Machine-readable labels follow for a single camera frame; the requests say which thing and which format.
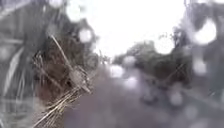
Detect dark wet asphalt path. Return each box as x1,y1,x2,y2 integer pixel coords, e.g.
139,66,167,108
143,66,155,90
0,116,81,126
61,64,224,128

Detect dark green bushes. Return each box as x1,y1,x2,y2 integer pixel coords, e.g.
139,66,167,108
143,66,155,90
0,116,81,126
111,0,224,104

